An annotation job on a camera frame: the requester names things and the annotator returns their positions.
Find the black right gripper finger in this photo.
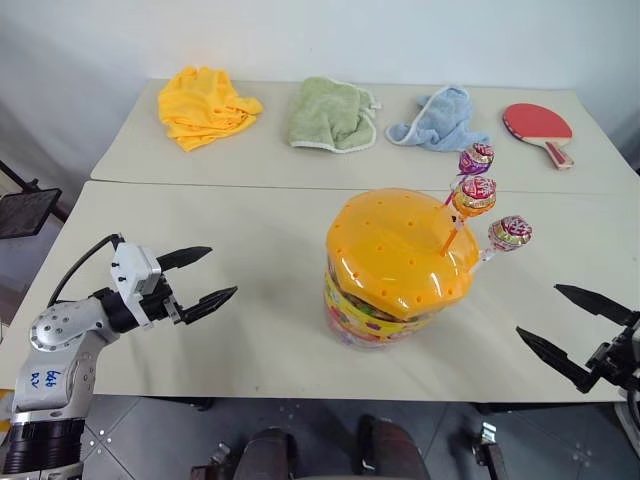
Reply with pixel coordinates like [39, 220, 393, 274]
[553, 283, 639, 328]
[515, 326, 599, 395]

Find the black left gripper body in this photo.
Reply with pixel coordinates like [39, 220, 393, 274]
[140, 273, 185, 327]

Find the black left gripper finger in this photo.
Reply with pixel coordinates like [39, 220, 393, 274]
[178, 285, 239, 327]
[156, 245, 214, 273]

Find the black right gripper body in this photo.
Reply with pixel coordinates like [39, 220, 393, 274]
[585, 311, 640, 389]

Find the silver red wrapped lollipop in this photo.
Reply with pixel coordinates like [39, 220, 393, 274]
[471, 215, 533, 274]

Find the red gold wrapped lollipop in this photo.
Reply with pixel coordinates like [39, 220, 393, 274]
[440, 175, 498, 256]

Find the lollipop jar with orange lid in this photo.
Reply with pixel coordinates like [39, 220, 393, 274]
[322, 187, 483, 353]

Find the purple wrapped lollipop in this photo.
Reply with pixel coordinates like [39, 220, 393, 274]
[443, 142, 496, 207]

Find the yellow cloth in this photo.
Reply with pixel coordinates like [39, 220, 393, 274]
[157, 65, 265, 154]

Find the dark rounded robot leg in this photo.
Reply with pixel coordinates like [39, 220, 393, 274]
[233, 426, 297, 480]
[355, 414, 432, 480]

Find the red table tennis paddle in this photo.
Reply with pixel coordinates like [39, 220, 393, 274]
[501, 102, 576, 172]

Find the green towel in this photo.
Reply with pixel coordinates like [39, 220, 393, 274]
[285, 75, 384, 154]

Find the blue towel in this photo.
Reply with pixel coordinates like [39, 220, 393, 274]
[384, 85, 493, 153]

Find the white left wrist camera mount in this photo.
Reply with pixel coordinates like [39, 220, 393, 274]
[110, 241, 163, 331]

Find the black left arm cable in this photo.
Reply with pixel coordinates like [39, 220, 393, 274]
[46, 232, 124, 306]

